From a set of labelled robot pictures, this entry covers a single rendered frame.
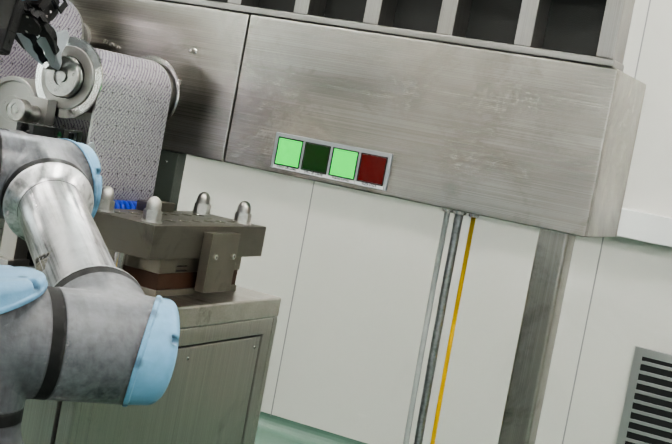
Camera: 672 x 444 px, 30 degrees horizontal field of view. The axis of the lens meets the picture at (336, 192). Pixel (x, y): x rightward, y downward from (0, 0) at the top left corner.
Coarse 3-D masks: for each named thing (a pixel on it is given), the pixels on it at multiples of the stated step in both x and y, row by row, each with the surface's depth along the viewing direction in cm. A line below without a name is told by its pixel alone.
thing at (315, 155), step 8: (312, 144) 241; (312, 152) 241; (320, 152) 240; (328, 152) 240; (304, 160) 242; (312, 160) 241; (320, 160) 240; (304, 168) 242; (312, 168) 241; (320, 168) 240
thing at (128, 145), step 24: (96, 120) 226; (120, 120) 232; (144, 120) 239; (96, 144) 227; (120, 144) 234; (144, 144) 241; (120, 168) 235; (144, 168) 242; (120, 192) 237; (144, 192) 244
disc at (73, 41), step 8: (72, 40) 226; (80, 40) 225; (80, 48) 225; (88, 48) 225; (96, 56) 224; (40, 64) 229; (96, 64) 224; (40, 72) 229; (96, 72) 224; (40, 80) 229; (96, 80) 224; (40, 88) 229; (96, 88) 224; (40, 96) 229; (88, 96) 224; (96, 96) 224; (80, 104) 225; (88, 104) 224; (56, 112) 227; (64, 112) 226; (72, 112) 226; (80, 112) 225
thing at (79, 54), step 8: (64, 48) 226; (72, 48) 226; (72, 56) 226; (80, 56) 225; (88, 56) 224; (88, 64) 224; (88, 72) 224; (88, 80) 224; (88, 88) 224; (48, 96) 228; (80, 96) 224; (64, 104) 226; (72, 104) 225; (88, 112) 232
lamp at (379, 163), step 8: (368, 160) 236; (376, 160) 235; (384, 160) 235; (360, 168) 237; (368, 168) 236; (376, 168) 235; (384, 168) 235; (360, 176) 237; (368, 176) 236; (376, 176) 235
